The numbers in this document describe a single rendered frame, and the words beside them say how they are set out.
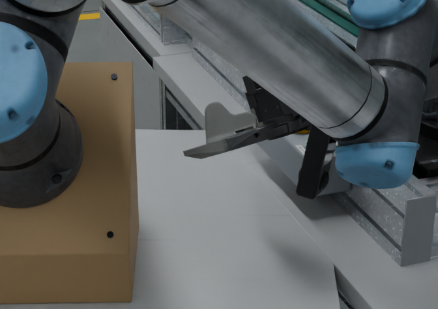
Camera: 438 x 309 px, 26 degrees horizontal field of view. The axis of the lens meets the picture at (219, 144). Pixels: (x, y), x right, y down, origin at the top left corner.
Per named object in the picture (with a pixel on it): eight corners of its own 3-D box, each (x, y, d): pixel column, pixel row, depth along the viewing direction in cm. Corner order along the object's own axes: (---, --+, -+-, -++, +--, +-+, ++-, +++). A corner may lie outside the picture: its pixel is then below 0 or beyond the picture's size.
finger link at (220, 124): (171, 115, 111) (244, 91, 113) (186, 163, 112) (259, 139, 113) (174, 115, 108) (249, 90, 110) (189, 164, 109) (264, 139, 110)
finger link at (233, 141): (220, 136, 112) (288, 113, 114) (225, 150, 113) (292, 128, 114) (227, 136, 108) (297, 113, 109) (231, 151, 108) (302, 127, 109)
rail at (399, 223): (400, 266, 126) (407, 193, 121) (192, 57, 202) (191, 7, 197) (437, 259, 127) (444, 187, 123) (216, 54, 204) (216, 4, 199)
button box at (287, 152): (306, 199, 135) (308, 159, 132) (253, 141, 153) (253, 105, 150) (350, 191, 137) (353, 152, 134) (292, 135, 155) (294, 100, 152)
